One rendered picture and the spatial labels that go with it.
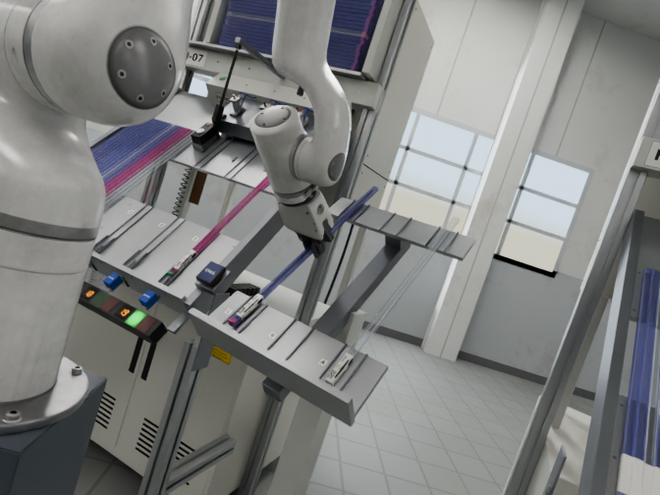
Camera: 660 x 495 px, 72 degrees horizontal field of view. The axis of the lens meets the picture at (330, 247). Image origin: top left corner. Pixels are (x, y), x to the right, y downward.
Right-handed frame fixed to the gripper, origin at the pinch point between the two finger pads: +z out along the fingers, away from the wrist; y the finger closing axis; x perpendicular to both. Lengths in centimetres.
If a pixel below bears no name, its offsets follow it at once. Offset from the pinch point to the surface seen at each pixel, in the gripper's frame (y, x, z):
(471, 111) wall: 88, -316, 179
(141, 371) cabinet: 52, 36, 45
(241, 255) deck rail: 16.4, 7.5, 3.4
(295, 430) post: -9.6, 29.3, 23.8
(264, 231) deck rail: 17.2, -1.6, 4.4
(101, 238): 50, 21, -1
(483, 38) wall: 98, -362, 134
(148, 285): 26.5, 24.9, -0.5
